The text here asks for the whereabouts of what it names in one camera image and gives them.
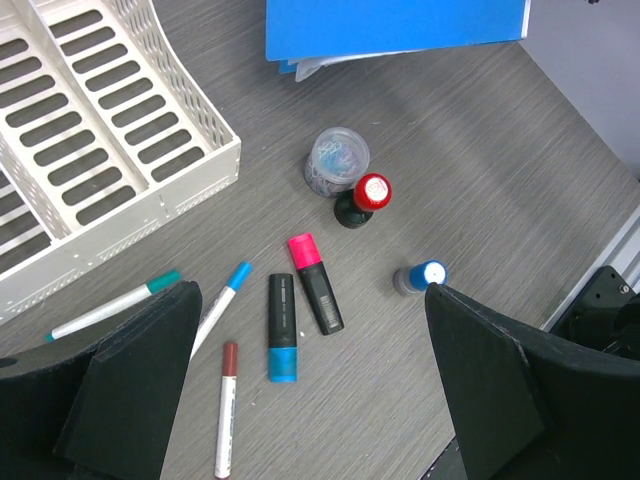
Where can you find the white marker red cap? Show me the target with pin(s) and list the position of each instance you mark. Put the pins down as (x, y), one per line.
(222, 469)

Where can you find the white marker green cap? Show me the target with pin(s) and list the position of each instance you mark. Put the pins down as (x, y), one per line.
(116, 305)

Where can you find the pink black highlighter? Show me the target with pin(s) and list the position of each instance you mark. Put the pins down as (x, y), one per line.
(316, 284)

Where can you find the blue black highlighter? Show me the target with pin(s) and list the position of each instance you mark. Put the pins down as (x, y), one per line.
(282, 329)

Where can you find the small blue cap bottle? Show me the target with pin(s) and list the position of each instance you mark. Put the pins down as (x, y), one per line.
(415, 280)

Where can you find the white marker blue cap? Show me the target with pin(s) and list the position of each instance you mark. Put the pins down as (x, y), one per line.
(221, 303)

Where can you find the blue plastic folder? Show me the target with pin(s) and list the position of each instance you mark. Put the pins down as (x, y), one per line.
(304, 36)

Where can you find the clear jar with lid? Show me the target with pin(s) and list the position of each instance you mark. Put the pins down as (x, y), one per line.
(337, 160)

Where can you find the cream perforated file organizer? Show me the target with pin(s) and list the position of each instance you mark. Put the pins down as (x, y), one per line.
(105, 137)

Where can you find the red black stamp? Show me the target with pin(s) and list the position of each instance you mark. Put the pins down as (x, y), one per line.
(355, 207)

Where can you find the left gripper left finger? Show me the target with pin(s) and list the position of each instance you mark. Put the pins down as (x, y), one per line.
(101, 402)

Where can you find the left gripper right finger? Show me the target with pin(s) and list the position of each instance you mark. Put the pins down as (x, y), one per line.
(526, 404)

